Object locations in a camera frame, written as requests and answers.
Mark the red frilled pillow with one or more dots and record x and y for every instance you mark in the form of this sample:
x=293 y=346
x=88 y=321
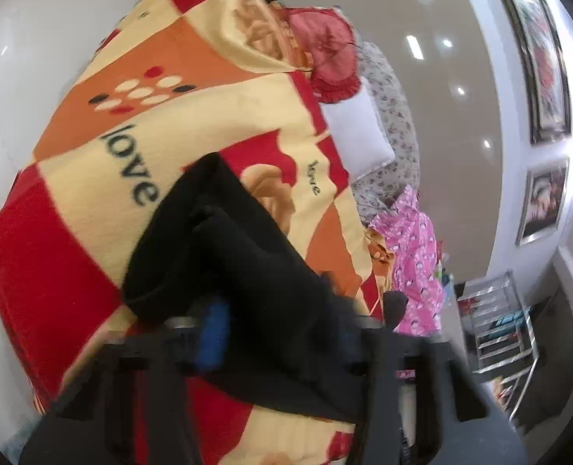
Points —
x=327 y=53

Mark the small framed wall picture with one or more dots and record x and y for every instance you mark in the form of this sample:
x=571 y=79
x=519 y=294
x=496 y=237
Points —
x=543 y=201

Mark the large framed wall picture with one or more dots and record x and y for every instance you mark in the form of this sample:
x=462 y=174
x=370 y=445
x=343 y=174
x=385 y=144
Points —
x=538 y=63

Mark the red orange yellow printed blanket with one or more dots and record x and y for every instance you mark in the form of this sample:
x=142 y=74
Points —
x=73 y=193

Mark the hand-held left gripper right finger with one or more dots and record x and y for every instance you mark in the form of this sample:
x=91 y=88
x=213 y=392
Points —
x=388 y=348

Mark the white pillow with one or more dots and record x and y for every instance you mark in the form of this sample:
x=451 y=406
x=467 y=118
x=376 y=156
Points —
x=359 y=131

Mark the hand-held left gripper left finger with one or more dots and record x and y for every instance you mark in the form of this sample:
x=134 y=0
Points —
x=213 y=336

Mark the pink penguin print cloth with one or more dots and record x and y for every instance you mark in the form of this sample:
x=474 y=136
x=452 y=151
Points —
x=415 y=256

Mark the metal railing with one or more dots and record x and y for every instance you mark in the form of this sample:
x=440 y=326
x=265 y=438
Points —
x=499 y=324

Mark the floral grey pillow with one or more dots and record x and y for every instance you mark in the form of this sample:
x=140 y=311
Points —
x=398 y=116

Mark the black pants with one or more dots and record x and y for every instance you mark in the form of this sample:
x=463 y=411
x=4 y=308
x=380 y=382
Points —
x=267 y=276

